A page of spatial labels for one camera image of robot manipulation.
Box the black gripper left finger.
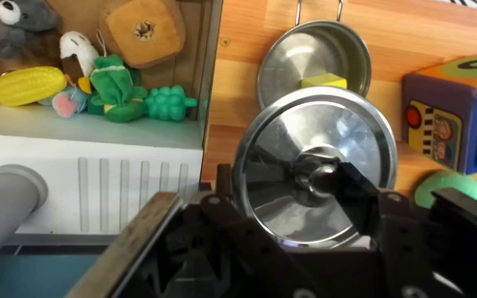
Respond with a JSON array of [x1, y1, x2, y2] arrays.
[[200, 164, 304, 298]]

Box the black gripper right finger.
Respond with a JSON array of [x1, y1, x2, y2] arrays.
[[339, 162, 432, 298]]

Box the yellow block in pot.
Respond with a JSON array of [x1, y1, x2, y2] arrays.
[[299, 73, 347, 89]]

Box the small steel pot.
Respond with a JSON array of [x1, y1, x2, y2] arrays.
[[254, 0, 372, 107]]

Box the green ball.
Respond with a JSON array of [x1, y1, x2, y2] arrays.
[[413, 170, 477, 208]]

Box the colourful number cube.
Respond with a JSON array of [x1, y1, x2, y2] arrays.
[[400, 54, 477, 174]]

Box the white toy sink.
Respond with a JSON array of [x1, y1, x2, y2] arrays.
[[0, 0, 218, 246]]

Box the green toy grapes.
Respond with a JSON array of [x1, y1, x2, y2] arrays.
[[143, 84, 196, 121]]

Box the green plush vegetable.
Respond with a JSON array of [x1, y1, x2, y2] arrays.
[[89, 54, 145, 122]]

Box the brown plush bread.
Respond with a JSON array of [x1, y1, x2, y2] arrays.
[[99, 0, 185, 69]]

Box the grey toy faucet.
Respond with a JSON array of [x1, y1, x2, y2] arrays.
[[0, 164, 47, 246]]

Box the yellow toy corn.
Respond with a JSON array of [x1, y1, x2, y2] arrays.
[[0, 66, 66, 106]]

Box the grey plush mouse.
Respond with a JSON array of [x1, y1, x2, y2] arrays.
[[0, 0, 57, 59]]

